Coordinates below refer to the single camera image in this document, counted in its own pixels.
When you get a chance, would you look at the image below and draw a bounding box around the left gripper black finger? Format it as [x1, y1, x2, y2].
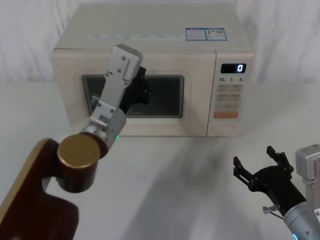
[137, 65, 148, 84]
[143, 81, 153, 104]

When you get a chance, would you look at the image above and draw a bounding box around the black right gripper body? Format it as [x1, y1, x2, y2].
[246, 164, 308, 217]

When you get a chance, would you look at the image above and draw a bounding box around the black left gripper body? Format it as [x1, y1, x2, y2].
[118, 71, 147, 114]

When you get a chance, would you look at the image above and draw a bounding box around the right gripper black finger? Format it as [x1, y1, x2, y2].
[232, 156, 254, 191]
[266, 145, 295, 175]

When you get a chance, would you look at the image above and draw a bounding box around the cream microwave oven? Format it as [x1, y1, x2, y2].
[49, 2, 256, 138]

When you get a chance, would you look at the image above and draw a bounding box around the long white oven label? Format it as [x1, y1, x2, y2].
[86, 34, 184, 42]

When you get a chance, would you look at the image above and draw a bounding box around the oven control panel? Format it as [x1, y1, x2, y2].
[206, 49, 256, 137]

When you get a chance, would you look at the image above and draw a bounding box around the blue bordered oven label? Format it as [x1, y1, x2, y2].
[185, 26, 229, 42]

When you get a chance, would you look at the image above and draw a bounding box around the white table cloth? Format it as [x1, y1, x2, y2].
[0, 79, 320, 240]

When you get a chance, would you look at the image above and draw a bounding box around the white curtain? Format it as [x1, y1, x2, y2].
[0, 0, 320, 84]

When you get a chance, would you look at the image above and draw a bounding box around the thin cable with silver plug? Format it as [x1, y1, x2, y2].
[262, 204, 286, 221]

